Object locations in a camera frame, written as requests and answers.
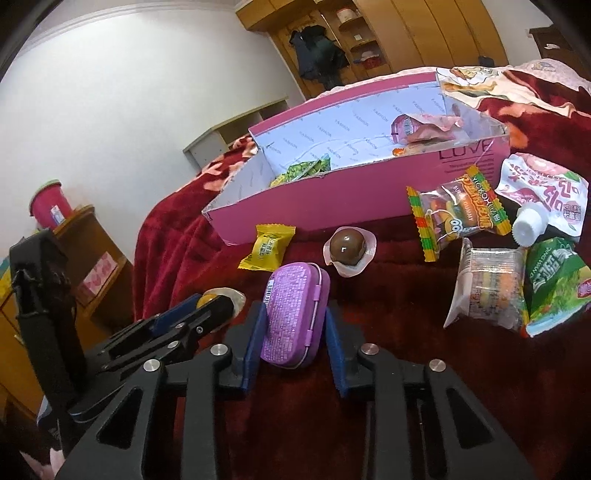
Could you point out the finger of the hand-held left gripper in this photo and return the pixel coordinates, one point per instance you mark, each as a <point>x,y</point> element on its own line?
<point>184,334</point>
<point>175,318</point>

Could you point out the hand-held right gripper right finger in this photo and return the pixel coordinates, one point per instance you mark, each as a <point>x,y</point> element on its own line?
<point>337,355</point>

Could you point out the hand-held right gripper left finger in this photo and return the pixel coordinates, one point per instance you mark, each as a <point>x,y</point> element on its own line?
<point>254,346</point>

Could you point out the yellow jelly cup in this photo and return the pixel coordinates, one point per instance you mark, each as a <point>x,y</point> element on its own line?
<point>231,300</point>

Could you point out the purple tin box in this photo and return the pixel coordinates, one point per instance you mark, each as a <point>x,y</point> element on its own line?
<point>295,314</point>

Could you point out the yellow candy packet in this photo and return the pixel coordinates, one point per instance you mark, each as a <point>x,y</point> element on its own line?
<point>268,249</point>

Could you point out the chocolate ball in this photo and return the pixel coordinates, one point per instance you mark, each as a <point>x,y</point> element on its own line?
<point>348,247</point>

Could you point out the pink cardboard box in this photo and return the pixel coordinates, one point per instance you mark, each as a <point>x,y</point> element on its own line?
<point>346,203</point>

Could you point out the clear gummy burger packet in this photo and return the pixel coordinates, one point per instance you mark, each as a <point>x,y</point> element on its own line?
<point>489,286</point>

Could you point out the green pea snack packet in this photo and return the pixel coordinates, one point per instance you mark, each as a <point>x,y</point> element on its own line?
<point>300,170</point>

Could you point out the gummy packet with rainbow edge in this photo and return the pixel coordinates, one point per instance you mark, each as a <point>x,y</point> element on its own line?
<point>461,212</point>

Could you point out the orange cracker packet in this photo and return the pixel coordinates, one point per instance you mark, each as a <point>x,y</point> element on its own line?
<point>400,151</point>

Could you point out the green packet with striped edge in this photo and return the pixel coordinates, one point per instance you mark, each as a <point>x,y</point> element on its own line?
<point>558,286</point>

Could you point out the pink white jelly pouch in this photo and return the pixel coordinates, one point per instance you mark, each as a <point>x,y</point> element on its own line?
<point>545,184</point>
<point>411,129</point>

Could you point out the wooden cabinet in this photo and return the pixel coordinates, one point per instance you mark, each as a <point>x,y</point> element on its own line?
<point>101,258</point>

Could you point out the red floral blanket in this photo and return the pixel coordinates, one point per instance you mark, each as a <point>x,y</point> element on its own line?
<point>415,369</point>

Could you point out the pink cup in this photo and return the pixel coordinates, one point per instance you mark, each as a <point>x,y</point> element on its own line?
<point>48,207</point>

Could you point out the grey low shelf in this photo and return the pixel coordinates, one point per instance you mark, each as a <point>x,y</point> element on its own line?
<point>207,143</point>

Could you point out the black hanging jacket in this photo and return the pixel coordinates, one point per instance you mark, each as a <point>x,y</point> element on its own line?
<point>307,50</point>

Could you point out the small dark bag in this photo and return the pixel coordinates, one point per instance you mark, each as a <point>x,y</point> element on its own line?
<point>485,61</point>

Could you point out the round white box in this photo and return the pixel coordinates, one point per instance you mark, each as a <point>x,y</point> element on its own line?
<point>348,14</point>

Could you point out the wooden wardrobe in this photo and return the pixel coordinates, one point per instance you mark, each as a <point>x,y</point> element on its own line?
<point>438,27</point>

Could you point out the cartoon printed bed sheet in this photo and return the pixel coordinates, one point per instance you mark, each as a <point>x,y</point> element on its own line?
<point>558,69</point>

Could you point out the dark wooden headboard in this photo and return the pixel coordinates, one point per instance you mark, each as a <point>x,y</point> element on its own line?
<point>554,39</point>

